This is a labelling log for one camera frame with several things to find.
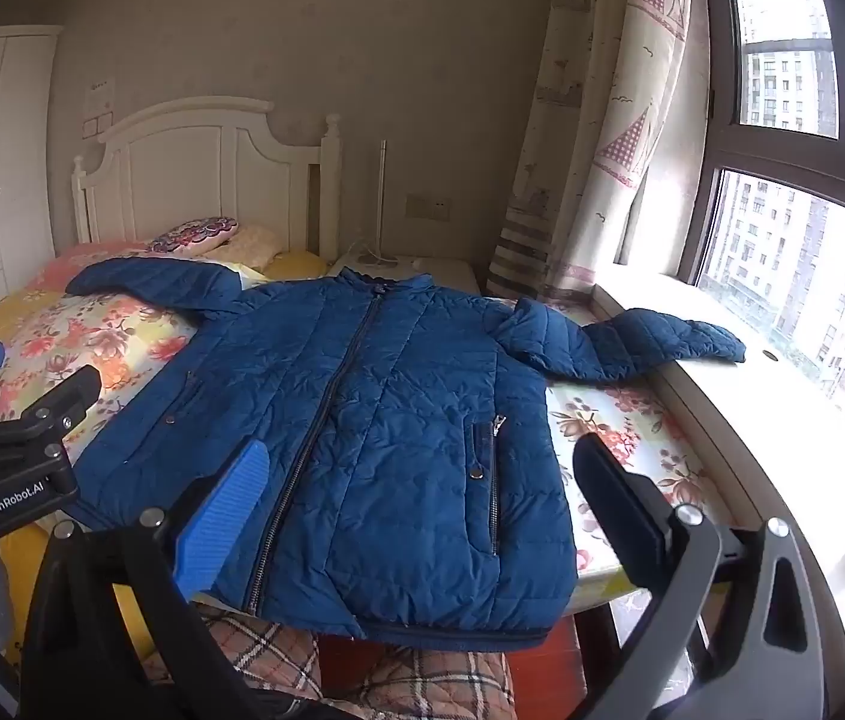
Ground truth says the dark framed window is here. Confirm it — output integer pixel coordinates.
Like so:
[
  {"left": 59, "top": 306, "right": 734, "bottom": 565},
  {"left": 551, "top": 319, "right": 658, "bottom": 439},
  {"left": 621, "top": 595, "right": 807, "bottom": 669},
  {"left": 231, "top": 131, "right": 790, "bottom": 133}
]
[{"left": 677, "top": 0, "right": 845, "bottom": 481}]

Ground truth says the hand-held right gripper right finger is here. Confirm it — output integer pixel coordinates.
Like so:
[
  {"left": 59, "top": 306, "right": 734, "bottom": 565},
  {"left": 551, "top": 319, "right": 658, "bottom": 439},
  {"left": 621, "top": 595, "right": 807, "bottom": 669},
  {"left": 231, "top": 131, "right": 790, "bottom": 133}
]
[{"left": 572, "top": 435, "right": 825, "bottom": 720}]

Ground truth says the blue puffer jacket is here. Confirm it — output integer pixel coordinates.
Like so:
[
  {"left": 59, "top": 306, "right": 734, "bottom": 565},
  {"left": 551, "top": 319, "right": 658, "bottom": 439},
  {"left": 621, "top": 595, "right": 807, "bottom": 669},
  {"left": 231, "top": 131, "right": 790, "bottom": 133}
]
[{"left": 64, "top": 256, "right": 747, "bottom": 652}]

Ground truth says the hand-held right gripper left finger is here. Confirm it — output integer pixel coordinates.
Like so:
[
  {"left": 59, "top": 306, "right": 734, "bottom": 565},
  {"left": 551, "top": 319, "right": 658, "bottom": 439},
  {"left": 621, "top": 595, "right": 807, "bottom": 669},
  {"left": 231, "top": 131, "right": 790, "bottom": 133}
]
[{"left": 21, "top": 439, "right": 277, "bottom": 720}]

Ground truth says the white nightstand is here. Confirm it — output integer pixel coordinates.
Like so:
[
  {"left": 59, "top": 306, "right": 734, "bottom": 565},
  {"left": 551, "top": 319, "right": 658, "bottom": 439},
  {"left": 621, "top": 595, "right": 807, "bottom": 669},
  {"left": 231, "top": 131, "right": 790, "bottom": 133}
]
[{"left": 326, "top": 255, "right": 480, "bottom": 298}]

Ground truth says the plaid blanket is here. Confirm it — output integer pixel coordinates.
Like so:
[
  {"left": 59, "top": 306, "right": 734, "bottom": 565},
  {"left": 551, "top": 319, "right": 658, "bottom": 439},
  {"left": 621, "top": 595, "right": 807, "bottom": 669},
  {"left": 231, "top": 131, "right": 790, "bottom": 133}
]
[{"left": 141, "top": 600, "right": 518, "bottom": 720}]

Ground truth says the peach pillow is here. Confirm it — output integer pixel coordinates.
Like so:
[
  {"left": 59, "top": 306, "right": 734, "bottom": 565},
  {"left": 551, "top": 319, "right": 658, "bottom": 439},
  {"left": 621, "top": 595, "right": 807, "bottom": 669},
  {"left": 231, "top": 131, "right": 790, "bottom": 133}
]
[{"left": 223, "top": 225, "right": 285, "bottom": 271}]

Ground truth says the floral bed quilt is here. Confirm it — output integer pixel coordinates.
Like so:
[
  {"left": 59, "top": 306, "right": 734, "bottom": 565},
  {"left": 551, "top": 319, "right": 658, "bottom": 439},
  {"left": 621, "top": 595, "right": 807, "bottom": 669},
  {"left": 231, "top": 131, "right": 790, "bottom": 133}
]
[{"left": 0, "top": 289, "right": 738, "bottom": 616}]

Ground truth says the round patterned pillow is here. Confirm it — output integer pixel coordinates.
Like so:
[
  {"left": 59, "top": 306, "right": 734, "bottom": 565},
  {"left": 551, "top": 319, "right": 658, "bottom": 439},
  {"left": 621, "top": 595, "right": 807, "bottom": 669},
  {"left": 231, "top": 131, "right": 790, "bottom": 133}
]
[{"left": 146, "top": 216, "right": 241, "bottom": 256}]

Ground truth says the sailboat print curtain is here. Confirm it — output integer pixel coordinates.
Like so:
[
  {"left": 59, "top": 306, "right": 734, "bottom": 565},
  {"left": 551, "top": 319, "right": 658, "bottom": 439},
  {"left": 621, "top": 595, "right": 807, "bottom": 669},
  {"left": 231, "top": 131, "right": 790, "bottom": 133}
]
[{"left": 486, "top": 0, "right": 712, "bottom": 301}]

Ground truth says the beige wall socket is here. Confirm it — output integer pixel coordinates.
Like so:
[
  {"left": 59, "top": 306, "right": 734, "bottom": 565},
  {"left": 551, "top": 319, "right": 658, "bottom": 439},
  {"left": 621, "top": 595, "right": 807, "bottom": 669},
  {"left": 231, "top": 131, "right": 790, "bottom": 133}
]
[{"left": 405, "top": 193, "right": 451, "bottom": 220}]

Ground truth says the white window sill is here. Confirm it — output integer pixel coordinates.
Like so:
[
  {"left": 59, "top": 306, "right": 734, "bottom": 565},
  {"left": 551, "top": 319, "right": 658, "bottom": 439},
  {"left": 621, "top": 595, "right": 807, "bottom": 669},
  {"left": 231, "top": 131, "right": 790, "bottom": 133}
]
[{"left": 591, "top": 268, "right": 845, "bottom": 691}]

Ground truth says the paper wall notice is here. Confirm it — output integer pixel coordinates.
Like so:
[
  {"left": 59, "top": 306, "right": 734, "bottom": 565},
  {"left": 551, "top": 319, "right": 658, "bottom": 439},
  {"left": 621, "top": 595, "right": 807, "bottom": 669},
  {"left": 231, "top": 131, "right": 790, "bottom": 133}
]
[{"left": 83, "top": 77, "right": 118, "bottom": 140}]

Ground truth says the silver desk lamp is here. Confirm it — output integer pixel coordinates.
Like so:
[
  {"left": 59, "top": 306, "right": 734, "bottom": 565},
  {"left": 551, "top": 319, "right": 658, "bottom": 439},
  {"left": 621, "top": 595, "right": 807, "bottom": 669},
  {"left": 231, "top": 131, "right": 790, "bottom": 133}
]
[{"left": 357, "top": 139, "right": 402, "bottom": 268}]

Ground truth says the white bed headboard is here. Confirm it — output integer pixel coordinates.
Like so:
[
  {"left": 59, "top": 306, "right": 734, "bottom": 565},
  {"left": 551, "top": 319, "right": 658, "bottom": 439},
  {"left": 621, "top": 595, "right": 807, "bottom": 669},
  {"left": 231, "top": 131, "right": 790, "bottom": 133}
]
[{"left": 71, "top": 96, "right": 343, "bottom": 263}]

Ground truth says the pink floral pillow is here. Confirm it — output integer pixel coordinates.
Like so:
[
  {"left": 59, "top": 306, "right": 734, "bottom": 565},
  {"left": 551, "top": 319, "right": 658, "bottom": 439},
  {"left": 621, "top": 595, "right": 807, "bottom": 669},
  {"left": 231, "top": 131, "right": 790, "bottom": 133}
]
[{"left": 25, "top": 238, "right": 155, "bottom": 293}]

